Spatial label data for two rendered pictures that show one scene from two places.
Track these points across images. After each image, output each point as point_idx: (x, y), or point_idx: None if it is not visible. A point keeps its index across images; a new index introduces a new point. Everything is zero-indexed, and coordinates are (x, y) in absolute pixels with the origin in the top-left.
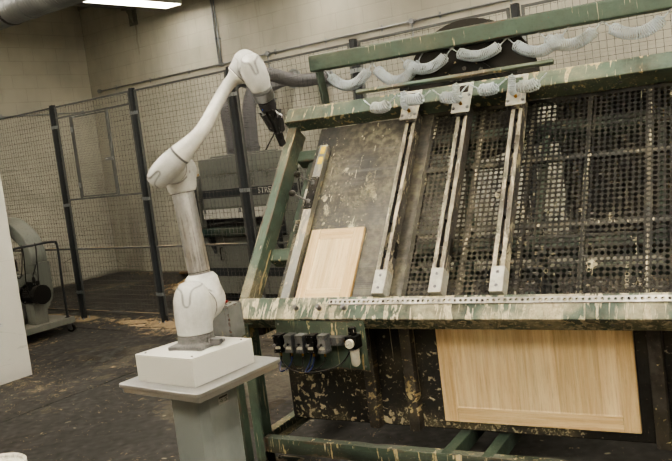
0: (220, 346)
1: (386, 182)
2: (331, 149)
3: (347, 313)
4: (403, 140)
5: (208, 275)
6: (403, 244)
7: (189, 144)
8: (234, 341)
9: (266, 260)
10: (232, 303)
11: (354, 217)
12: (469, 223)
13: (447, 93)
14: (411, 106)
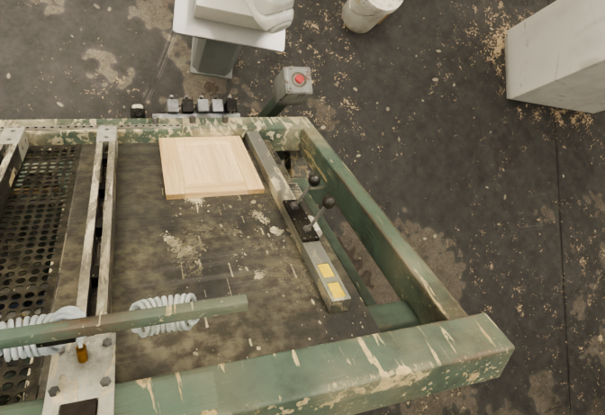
0: None
1: (148, 259)
2: (327, 311)
3: (149, 121)
4: (103, 303)
5: None
6: (87, 186)
7: None
8: None
9: (320, 168)
10: (288, 80)
11: (196, 211)
12: None
13: None
14: (76, 375)
